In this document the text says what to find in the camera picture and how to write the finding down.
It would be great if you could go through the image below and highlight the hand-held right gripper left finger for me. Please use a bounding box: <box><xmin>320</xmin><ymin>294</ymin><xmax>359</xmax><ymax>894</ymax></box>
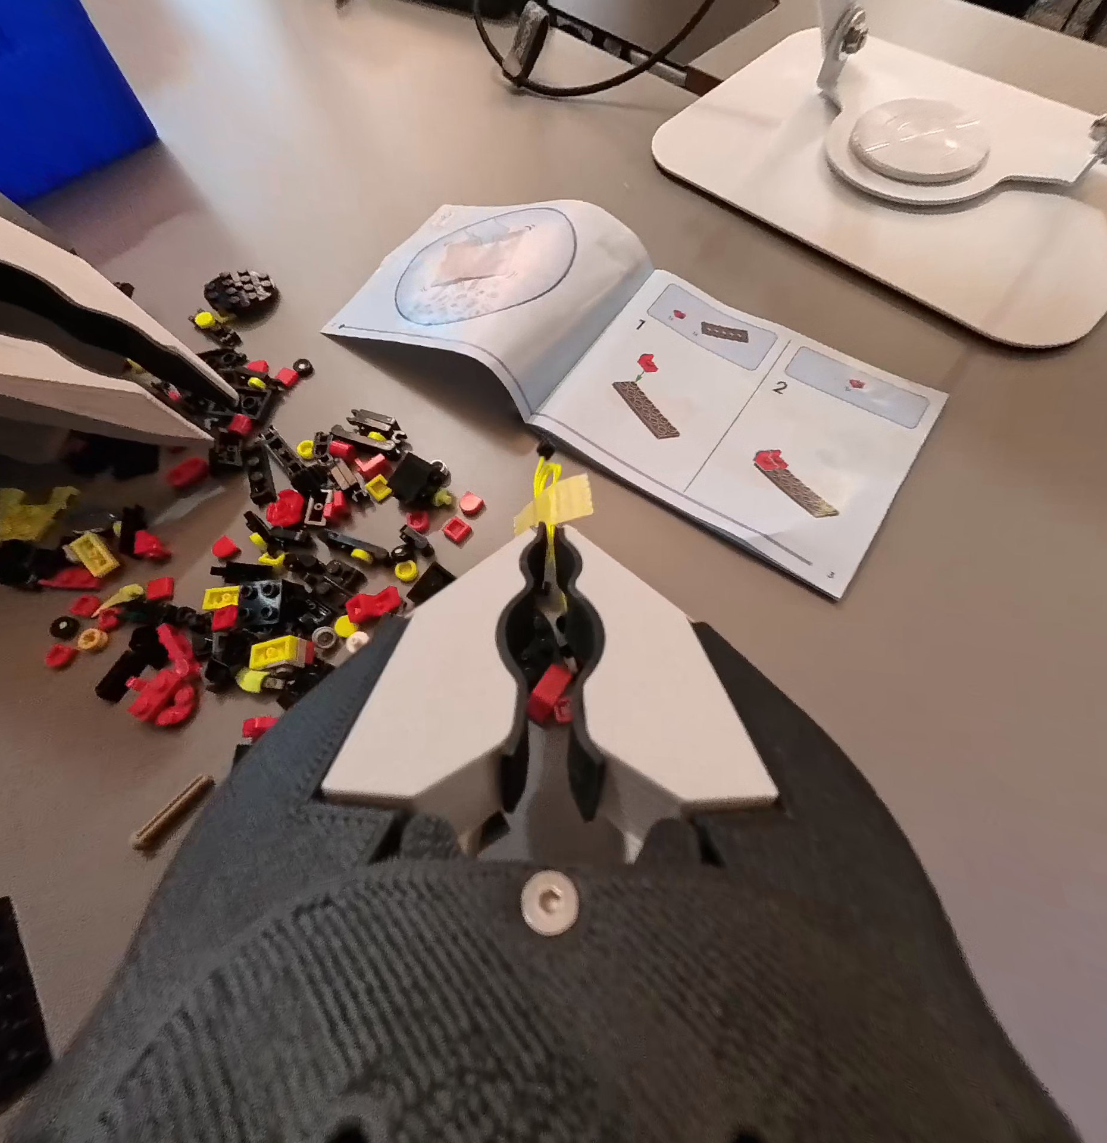
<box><xmin>320</xmin><ymin>525</ymin><xmax>548</xmax><ymax>851</ymax></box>

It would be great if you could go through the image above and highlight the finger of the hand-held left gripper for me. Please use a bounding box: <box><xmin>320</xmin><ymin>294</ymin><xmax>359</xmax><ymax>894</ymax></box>
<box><xmin>0</xmin><ymin>323</ymin><xmax>217</xmax><ymax>452</ymax></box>
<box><xmin>0</xmin><ymin>180</ymin><xmax>242</xmax><ymax>410</ymax></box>

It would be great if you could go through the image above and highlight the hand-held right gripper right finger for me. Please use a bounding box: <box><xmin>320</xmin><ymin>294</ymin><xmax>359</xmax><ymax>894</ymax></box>
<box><xmin>561</xmin><ymin>525</ymin><xmax>782</xmax><ymax>860</ymax></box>

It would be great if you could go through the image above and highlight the pile of small lego pieces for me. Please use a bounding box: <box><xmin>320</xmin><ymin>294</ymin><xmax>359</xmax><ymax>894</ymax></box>
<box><xmin>0</xmin><ymin>267</ymin><xmax>582</xmax><ymax>743</ymax></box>

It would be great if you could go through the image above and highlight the yellow string with tape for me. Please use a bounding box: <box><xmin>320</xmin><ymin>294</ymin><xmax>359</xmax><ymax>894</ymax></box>
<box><xmin>513</xmin><ymin>456</ymin><xmax>595</xmax><ymax>618</ymax></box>

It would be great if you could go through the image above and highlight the black round lego plate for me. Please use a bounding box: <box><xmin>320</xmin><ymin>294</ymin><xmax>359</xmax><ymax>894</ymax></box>
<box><xmin>204</xmin><ymin>270</ymin><xmax>278</xmax><ymax>324</ymax></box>

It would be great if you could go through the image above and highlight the tan lego axle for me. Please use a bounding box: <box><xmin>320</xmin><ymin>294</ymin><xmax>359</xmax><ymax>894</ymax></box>
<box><xmin>129</xmin><ymin>772</ymin><xmax>216</xmax><ymax>849</ymax></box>

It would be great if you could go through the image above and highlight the long black lego plate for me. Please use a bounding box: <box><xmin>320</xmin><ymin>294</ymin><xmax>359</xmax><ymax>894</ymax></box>
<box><xmin>0</xmin><ymin>896</ymin><xmax>53</xmax><ymax>1086</ymax></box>

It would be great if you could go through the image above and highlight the blue plastic bin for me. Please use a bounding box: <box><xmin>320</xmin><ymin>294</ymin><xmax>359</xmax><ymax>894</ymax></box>
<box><xmin>0</xmin><ymin>0</ymin><xmax>161</xmax><ymax>207</ymax></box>

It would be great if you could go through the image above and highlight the light blue instruction booklet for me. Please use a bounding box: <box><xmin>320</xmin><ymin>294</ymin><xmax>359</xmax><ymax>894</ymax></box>
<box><xmin>321</xmin><ymin>199</ymin><xmax>949</xmax><ymax>602</ymax></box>

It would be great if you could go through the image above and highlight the white folding stand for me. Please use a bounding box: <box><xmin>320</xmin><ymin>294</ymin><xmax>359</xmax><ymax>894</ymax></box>
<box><xmin>652</xmin><ymin>0</ymin><xmax>1107</xmax><ymax>349</ymax></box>

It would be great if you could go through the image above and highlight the black cable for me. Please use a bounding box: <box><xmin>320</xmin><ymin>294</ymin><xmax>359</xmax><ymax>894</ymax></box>
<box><xmin>471</xmin><ymin>0</ymin><xmax>724</xmax><ymax>98</ymax></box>

